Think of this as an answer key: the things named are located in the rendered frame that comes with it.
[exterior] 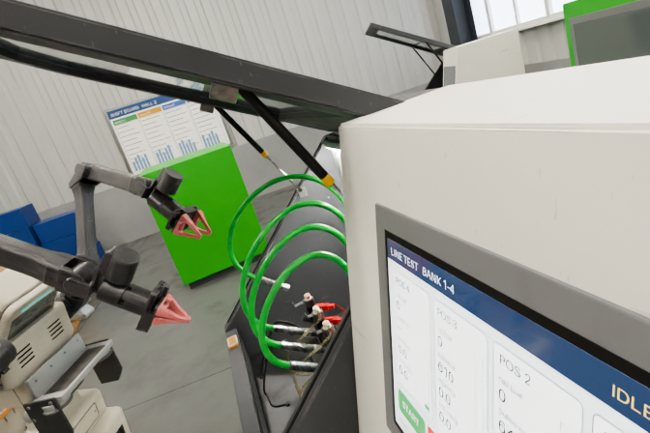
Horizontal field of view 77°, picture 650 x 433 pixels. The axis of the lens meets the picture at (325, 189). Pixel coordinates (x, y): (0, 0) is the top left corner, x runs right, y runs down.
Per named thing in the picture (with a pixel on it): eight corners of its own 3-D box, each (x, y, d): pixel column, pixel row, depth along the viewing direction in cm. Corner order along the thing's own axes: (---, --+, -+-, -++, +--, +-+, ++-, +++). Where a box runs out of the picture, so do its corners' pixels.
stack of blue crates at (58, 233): (14, 296, 615) (-27, 224, 585) (30, 282, 662) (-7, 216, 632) (98, 267, 630) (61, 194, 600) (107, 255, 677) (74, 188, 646)
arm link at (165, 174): (159, 192, 131) (132, 187, 124) (174, 161, 128) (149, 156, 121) (175, 213, 124) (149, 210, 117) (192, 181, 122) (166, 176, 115)
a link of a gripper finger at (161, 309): (190, 320, 90) (149, 303, 88) (178, 346, 91) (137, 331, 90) (197, 303, 96) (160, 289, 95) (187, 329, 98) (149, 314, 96)
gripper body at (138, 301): (159, 296, 88) (126, 282, 87) (142, 333, 90) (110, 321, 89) (168, 281, 94) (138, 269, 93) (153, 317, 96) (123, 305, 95)
